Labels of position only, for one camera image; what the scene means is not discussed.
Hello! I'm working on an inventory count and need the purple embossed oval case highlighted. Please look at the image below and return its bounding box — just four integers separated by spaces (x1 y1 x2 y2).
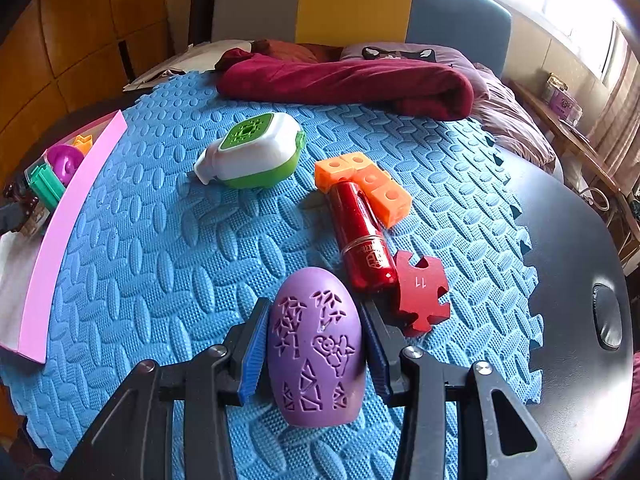
267 266 366 428

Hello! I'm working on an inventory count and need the green white plug-in device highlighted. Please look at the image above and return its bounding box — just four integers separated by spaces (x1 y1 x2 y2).
193 112 306 190

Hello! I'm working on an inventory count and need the small orange plastic piece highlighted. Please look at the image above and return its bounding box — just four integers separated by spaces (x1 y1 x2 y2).
72 133 93 156

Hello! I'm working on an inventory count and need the magenta plastic funnel cup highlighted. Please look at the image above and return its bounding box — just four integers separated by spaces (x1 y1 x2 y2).
44 144 85 186

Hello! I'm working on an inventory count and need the green plastic tube piece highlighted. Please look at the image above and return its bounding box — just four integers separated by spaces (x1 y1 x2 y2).
27 162 65 212

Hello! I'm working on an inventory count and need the dark brown pumpkin lid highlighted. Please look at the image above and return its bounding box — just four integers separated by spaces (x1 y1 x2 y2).
1 182 50 237

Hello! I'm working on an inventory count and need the red puzzle block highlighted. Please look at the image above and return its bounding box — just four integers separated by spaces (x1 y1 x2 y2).
394 250 450 337

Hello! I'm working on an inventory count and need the red metallic cylinder tube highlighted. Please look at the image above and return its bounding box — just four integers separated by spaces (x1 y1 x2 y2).
326 181 397 295

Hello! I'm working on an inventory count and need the blue foam puzzle mat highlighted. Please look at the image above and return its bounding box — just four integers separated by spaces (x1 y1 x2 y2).
1 74 544 468

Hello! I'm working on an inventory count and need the pink white tray box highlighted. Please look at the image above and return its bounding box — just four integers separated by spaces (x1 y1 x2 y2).
1 110 127 364

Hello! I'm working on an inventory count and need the pink striped blanket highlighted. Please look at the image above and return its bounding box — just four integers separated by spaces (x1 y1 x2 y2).
471 63 559 174

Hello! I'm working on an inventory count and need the maroon red cloth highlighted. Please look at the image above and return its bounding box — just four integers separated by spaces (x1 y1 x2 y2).
216 49 474 122

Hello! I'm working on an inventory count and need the wooden side shelf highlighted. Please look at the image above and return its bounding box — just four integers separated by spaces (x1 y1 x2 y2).
508 80 639 264

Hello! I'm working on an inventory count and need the white cloth bag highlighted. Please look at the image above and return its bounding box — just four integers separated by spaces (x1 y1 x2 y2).
122 39 252 92

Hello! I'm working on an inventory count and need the pink cat pillow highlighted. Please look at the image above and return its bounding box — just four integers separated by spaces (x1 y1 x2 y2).
341 42 489 99

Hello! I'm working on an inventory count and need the pink storage box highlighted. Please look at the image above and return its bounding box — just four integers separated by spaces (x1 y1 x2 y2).
541 73 582 127

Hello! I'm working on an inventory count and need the pink curtain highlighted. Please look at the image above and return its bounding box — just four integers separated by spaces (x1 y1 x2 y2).
589 47 639 194

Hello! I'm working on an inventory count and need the multicolour sofa backrest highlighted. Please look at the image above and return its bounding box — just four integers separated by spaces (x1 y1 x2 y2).
210 0 512 74

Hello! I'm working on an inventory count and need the orange cube block chain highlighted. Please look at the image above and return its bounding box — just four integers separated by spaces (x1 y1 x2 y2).
313 150 414 230

